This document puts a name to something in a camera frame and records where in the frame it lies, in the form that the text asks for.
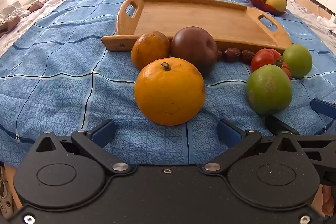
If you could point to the white patterned bed sheet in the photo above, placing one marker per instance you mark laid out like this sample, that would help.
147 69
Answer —
23 29

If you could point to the red date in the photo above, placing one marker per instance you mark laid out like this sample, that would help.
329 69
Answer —
219 55
247 56
232 54

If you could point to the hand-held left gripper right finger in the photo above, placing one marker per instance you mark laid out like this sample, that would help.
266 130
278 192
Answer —
227 133

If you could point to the small orange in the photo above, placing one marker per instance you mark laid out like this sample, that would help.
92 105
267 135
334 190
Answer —
149 48

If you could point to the blue checked blanket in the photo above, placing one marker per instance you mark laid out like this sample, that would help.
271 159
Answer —
52 82

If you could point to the green apple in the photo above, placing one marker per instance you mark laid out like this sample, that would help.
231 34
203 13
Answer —
298 61
267 90

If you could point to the large orange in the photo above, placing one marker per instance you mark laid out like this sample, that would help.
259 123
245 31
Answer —
168 92

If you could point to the white sneaker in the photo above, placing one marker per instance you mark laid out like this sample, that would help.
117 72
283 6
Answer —
4 195

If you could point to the wooden tray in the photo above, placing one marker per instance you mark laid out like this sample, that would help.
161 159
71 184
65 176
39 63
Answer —
197 22

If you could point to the brown garment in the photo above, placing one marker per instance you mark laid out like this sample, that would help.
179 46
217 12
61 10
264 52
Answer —
9 26

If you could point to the white cloth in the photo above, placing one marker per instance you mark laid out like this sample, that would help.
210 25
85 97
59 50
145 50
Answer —
326 26

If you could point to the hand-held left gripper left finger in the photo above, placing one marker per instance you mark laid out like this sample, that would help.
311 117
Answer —
103 133

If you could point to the red tomato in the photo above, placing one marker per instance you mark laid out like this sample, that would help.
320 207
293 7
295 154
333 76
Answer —
263 58

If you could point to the yellow pear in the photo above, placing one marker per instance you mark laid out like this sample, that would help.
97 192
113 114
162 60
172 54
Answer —
277 2

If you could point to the person's right hand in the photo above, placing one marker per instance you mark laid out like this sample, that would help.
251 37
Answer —
329 203

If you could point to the white garment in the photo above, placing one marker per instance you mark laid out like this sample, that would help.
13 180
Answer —
15 12

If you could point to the pink garment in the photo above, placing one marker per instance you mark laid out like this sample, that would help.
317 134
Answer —
36 5

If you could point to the dark brown apple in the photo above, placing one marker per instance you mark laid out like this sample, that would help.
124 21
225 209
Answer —
191 48

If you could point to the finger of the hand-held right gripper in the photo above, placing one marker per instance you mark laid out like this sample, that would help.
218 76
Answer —
319 106
278 125

